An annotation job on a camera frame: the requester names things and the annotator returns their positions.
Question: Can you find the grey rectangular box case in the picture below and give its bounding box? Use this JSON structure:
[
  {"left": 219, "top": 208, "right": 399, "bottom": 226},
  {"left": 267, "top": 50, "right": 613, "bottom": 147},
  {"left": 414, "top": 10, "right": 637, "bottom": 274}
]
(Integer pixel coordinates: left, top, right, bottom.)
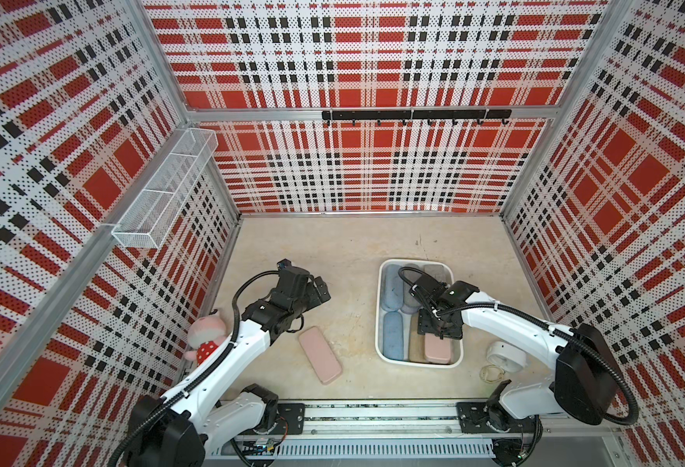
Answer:
[{"left": 423, "top": 265, "right": 451, "bottom": 284}]

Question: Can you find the beige glasses case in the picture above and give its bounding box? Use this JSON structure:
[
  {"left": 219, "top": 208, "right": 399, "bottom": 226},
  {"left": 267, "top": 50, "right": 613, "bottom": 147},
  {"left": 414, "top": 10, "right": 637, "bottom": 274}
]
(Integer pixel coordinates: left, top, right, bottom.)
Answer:
[{"left": 408, "top": 314, "right": 427, "bottom": 364}]

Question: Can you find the pink glasses case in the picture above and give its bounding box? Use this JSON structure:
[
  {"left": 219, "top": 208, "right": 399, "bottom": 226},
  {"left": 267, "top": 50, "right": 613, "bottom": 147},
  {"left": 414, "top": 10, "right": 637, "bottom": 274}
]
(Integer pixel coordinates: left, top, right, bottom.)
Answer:
[
  {"left": 424, "top": 334, "right": 452, "bottom": 365},
  {"left": 299, "top": 327, "right": 342, "bottom": 385}
]

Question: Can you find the blue glasses case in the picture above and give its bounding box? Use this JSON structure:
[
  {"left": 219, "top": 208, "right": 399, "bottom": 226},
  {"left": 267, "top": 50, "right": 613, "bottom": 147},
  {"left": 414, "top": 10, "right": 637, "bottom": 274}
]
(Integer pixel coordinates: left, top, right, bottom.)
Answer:
[
  {"left": 382, "top": 311, "right": 405, "bottom": 361},
  {"left": 380, "top": 264, "right": 404, "bottom": 313}
]

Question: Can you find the grey glasses case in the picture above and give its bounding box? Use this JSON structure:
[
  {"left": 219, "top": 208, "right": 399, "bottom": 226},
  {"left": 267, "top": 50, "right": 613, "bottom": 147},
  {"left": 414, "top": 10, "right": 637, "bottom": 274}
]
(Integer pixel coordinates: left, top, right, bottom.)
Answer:
[{"left": 402, "top": 264, "right": 421, "bottom": 314}]

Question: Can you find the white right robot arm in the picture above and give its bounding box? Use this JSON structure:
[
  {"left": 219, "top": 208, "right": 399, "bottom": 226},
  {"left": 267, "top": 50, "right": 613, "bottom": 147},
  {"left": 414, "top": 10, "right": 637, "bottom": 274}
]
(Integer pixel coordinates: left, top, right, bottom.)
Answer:
[{"left": 398, "top": 266, "right": 640, "bottom": 432}]

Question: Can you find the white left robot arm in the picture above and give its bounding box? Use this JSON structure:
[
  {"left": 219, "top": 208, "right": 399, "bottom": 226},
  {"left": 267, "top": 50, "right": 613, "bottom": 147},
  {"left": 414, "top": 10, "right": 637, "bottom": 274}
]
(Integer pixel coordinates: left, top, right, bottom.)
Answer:
[{"left": 108, "top": 260, "right": 331, "bottom": 466}]

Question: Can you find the white plastic storage tray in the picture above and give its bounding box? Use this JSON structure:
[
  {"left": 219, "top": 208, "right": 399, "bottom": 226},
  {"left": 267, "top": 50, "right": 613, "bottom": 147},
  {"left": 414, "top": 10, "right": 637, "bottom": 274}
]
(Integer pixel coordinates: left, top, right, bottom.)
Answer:
[{"left": 375, "top": 259, "right": 465, "bottom": 370}]

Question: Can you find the white round tape dispenser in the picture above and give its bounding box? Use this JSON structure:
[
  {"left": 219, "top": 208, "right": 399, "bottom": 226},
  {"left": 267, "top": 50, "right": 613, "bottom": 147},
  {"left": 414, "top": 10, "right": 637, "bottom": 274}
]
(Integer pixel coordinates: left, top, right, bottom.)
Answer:
[{"left": 486, "top": 341, "right": 528, "bottom": 374}]

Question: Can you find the rubber band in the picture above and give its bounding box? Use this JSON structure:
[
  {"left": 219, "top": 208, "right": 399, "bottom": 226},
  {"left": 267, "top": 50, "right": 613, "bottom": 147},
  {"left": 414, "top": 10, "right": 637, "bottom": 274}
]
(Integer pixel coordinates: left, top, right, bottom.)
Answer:
[{"left": 480, "top": 364, "right": 506, "bottom": 384}]

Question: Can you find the pink plush toy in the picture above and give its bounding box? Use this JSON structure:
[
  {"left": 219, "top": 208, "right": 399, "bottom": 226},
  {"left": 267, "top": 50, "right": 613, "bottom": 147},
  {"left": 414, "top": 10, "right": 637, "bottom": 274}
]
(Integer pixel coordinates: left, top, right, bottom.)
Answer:
[{"left": 185, "top": 314, "right": 228, "bottom": 365}]

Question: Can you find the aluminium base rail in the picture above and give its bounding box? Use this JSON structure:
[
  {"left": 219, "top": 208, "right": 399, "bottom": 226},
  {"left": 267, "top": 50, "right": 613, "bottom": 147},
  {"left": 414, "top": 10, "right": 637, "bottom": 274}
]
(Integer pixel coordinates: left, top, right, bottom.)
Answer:
[{"left": 219, "top": 399, "right": 618, "bottom": 462}]

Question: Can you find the white wire mesh basket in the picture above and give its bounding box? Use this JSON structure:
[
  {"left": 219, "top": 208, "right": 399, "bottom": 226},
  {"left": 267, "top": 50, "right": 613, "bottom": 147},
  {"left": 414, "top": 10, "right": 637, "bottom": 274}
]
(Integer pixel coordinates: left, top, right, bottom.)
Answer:
[{"left": 113, "top": 128, "right": 217, "bottom": 249}]

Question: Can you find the black wall hook rail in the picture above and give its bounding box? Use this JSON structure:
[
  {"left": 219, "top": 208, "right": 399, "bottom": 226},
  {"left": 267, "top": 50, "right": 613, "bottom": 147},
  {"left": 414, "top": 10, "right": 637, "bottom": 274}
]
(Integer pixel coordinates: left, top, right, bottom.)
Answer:
[{"left": 321, "top": 109, "right": 513, "bottom": 124}]

